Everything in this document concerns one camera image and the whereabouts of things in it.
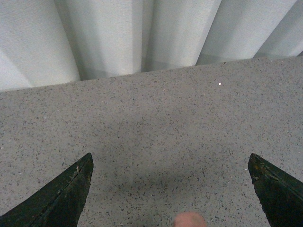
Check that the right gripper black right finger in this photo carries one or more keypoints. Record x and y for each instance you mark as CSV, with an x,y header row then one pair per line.
x,y
279,193

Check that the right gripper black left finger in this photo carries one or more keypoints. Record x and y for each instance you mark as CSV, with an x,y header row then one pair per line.
x,y
59,203

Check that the pink fingertip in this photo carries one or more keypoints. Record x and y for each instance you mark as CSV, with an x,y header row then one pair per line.
x,y
189,219

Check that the white curtain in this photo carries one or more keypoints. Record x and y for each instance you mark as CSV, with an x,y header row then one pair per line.
x,y
47,42

